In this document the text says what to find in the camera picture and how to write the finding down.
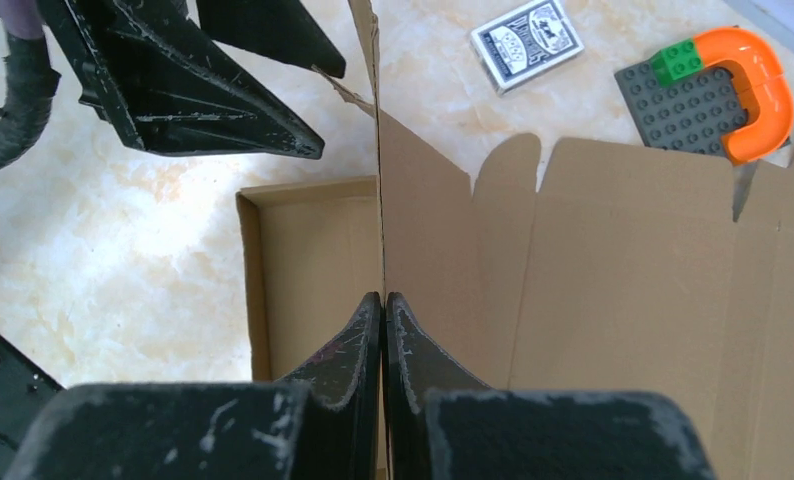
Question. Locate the orange curved toy piece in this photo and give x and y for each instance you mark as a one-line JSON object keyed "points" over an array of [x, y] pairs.
{"points": [[761, 87]]}

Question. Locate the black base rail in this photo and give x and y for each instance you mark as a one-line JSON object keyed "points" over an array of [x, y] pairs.
{"points": [[25, 389]]}

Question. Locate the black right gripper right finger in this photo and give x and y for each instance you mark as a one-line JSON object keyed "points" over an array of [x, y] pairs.
{"points": [[445, 423]]}

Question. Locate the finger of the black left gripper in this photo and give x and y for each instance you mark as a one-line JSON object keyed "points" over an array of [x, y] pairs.
{"points": [[281, 30], [167, 88]]}

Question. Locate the grey toy brick plate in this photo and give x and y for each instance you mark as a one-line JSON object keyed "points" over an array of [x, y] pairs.
{"points": [[691, 115]]}

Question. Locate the brown cardboard box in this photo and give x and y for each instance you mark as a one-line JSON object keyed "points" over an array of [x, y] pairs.
{"points": [[593, 263]]}

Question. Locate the green toy brick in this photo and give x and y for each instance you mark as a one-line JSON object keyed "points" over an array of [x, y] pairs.
{"points": [[676, 62]]}

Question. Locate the blue playing card deck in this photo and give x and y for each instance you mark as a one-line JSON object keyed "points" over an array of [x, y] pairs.
{"points": [[525, 43]]}

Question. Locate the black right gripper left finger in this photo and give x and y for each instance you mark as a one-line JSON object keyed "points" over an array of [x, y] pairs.
{"points": [[319, 421]]}

